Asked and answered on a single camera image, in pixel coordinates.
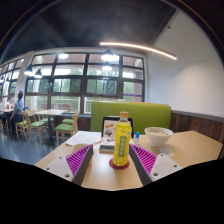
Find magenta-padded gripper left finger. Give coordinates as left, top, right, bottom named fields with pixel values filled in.
left=43, top=143, right=95, bottom=187

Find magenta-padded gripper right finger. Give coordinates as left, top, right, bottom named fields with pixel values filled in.
left=128, top=143, right=184, bottom=187

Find yellow drink bottle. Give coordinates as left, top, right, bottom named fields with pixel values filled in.
left=112, top=111, right=133, bottom=168

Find white napkin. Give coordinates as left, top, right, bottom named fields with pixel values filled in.
left=159, top=146, right=175, bottom=157

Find white bowl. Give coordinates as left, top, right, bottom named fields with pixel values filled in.
left=144, top=126, right=174, bottom=148

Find white printed paper sheet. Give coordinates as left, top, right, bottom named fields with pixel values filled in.
left=64, top=130, right=103, bottom=147

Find flat round red coaster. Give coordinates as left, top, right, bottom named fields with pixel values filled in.
left=108, top=158, right=131, bottom=170

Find wooden chairs with green seats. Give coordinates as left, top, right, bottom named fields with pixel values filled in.
left=13, top=109, right=81, bottom=146

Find small dark box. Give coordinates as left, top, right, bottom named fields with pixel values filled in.
left=98, top=145, right=116, bottom=154

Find green upholstered bench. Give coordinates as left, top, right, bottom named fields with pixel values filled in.
left=90, top=100, right=173, bottom=135

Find wooden dining table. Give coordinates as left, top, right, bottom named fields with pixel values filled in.
left=33, top=108, right=69, bottom=144

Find sticker-covered black tablet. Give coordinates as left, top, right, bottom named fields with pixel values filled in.
left=101, top=116, right=135, bottom=139

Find person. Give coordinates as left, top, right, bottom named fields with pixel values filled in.
left=0, top=94, right=11, bottom=124
left=9, top=90, right=25, bottom=133

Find long curved ceiling light strip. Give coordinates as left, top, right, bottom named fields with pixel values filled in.
left=99, top=41, right=178, bottom=61

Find black-framed window wall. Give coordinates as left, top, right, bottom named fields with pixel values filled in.
left=0, top=52, right=146, bottom=116

